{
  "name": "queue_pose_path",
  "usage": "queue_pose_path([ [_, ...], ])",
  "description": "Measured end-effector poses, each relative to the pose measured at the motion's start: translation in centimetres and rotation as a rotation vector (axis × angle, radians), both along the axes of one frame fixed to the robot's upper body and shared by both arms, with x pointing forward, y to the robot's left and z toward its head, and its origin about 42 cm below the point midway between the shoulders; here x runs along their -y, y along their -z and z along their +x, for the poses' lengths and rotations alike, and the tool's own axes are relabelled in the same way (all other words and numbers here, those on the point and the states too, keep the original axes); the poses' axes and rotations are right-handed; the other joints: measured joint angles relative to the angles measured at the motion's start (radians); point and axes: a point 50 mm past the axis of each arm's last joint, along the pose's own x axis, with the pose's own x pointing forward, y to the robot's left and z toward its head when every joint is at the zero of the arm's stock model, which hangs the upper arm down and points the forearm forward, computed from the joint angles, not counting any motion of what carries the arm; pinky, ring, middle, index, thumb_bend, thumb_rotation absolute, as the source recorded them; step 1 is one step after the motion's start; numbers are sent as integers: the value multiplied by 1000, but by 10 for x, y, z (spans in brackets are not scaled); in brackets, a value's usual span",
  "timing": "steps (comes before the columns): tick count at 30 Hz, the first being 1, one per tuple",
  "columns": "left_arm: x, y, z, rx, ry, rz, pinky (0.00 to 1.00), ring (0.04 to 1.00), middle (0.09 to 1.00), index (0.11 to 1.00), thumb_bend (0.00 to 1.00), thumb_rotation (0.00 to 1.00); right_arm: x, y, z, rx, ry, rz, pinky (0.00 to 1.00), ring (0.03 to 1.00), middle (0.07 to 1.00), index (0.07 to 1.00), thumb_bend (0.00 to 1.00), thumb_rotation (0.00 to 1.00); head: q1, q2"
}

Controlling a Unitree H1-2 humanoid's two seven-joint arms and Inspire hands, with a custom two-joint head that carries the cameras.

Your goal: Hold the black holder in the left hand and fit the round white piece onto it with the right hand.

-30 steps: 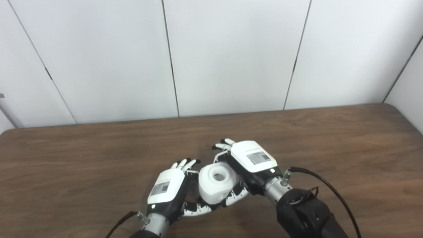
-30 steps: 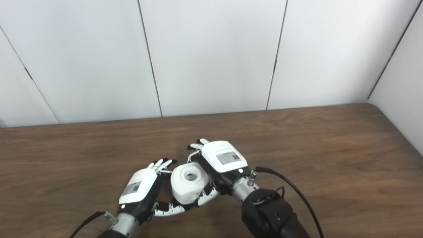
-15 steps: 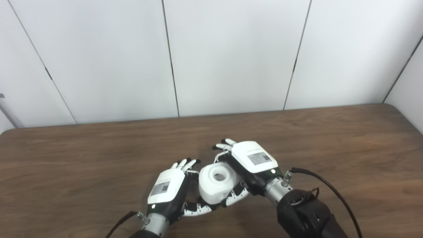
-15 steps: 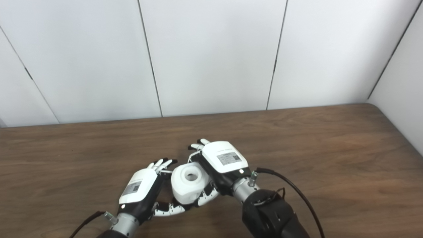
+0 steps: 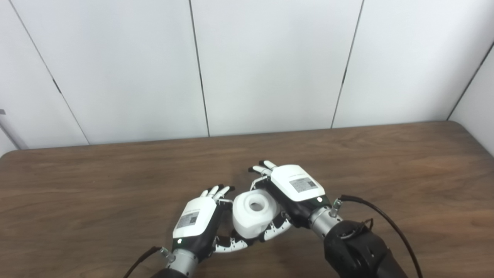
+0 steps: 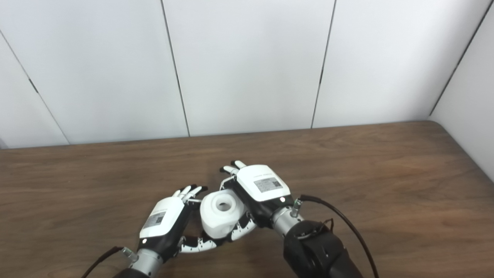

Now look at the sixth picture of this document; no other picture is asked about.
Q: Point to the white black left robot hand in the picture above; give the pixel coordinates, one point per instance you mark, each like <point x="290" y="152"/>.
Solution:
<point x="164" y="218"/>

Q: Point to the round white plastic piece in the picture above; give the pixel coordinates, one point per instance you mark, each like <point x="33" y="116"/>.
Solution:
<point x="218" y="222"/>

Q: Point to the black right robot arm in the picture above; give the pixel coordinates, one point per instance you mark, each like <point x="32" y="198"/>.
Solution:
<point x="316" y="251"/>

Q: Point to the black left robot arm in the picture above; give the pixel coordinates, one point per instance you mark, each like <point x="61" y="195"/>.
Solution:
<point x="144" y="266"/>

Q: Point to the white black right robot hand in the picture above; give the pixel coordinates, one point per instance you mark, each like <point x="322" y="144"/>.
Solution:
<point x="266" y="185"/>

